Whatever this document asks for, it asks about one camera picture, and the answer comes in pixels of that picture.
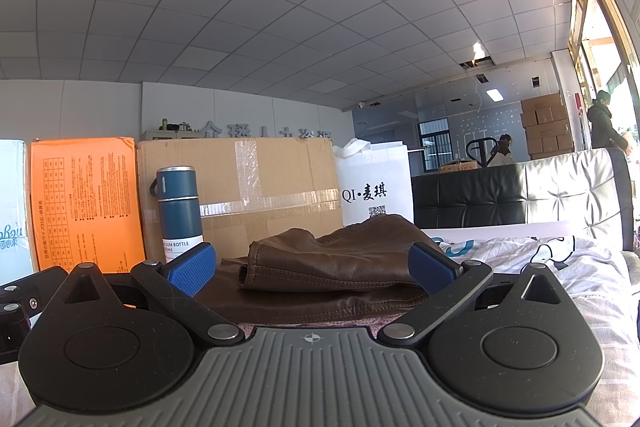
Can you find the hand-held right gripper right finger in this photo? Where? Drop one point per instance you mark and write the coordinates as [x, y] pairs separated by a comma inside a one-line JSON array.
[[430, 269]]

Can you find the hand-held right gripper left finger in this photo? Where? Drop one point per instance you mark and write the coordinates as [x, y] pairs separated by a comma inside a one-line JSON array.
[[192, 269]]

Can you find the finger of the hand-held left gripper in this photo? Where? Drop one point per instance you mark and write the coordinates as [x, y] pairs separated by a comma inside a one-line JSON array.
[[35, 282], [11, 332]]

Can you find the dark blue vacuum bottle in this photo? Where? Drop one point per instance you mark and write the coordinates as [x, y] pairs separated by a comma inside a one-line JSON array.
[[180, 212]]

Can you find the light blue cardboard box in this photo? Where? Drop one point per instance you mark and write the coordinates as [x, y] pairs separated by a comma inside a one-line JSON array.
[[12, 207]]

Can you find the black padded headboard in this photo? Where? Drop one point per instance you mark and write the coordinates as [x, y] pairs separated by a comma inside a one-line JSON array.
[[465, 197]]

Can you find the brown leather garment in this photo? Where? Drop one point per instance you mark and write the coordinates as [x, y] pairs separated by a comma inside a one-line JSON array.
[[340, 262]]

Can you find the orange cardboard box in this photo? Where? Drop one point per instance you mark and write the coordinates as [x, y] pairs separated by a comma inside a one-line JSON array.
[[85, 197]]

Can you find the open cardboard box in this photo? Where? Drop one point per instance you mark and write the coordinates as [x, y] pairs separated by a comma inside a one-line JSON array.
[[457, 166]]

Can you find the white shopping bag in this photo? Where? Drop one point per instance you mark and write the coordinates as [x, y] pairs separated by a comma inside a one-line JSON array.
[[375, 177]]

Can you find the pallet jack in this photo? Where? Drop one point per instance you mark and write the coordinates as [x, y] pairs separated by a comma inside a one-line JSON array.
[[484, 155]]

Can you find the dark framed window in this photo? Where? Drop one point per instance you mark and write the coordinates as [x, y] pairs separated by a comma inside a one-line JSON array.
[[435, 142]]

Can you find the brown taped cardboard box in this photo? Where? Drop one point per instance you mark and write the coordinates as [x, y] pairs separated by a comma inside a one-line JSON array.
[[280, 172]]

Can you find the grey cabinet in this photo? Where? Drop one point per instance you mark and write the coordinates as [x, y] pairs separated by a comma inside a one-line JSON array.
[[170, 135]]

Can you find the printed bed sheet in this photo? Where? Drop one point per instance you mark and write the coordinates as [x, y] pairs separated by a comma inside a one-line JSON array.
[[590, 277]]

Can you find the stack of brown cartons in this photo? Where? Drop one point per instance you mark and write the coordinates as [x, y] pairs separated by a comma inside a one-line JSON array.
[[547, 127]]

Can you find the ceiling light panel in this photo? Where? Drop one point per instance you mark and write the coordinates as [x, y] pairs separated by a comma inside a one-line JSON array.
[[495, 94]]

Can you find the grey wall lettering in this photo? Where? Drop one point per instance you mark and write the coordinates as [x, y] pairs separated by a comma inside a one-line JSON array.
[[212, 130]]

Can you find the gold window frame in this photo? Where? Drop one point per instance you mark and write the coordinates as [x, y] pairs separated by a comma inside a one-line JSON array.
[[580, 7]]

